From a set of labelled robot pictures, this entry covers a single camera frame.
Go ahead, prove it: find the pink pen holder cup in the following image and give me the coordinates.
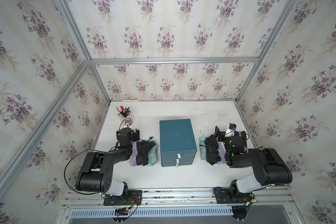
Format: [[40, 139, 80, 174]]
[[116, 106, 133, 123]]

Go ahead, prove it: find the teal drawer cabinet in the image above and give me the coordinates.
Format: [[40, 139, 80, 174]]
[[160, 119, 197, 167]]

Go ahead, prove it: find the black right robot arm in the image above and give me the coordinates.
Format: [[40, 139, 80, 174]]
[[213, 123, 293, 204]]

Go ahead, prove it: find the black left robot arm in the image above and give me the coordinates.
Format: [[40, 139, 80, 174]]
[[63, 127, 140, 197]]

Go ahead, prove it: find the black umbrella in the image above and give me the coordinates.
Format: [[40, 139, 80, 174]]
[[136, 141, 155, 166], [204, 135, 221, 165]]

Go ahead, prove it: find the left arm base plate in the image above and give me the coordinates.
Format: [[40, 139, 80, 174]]
[[103, 190, 143, 206]]

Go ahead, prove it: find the aluminium front rail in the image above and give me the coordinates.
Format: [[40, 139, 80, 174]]
[[61, 187, 295, 209]]

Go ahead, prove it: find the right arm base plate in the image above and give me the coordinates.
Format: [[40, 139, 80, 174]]
[[213, 187, 255, 205]]

